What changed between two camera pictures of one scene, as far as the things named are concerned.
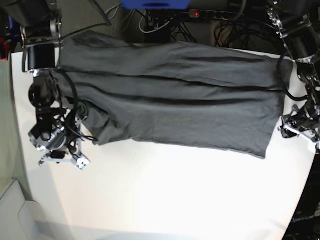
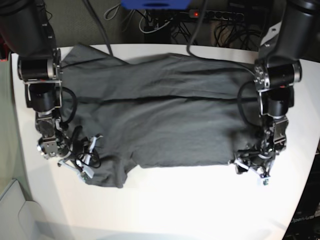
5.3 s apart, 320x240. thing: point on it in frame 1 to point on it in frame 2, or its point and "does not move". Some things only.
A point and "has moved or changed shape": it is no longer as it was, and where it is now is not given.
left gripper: x=58 y=133 to x=82 y=157
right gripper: x=299 y=122 to x=258 y=156
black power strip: x=213 y=14 does not move
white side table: x=21 y=219 does not move
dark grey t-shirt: x=173 y=95 has moved or changed shape
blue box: x=156 y=4 does not move
